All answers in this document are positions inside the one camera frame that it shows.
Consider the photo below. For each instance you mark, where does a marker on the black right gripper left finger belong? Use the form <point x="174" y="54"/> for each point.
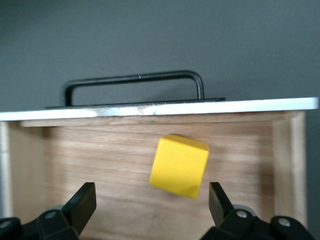
<point x="80" y="207"/>

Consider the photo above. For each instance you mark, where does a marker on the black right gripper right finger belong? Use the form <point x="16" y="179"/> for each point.
<point x="225" y="215"/>

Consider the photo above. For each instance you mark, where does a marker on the yellow cube block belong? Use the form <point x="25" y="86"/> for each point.
<point x="178" y="167"/>

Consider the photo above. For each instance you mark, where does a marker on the dark gray table cover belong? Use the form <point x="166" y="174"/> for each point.
<point x="160" y="37"/>

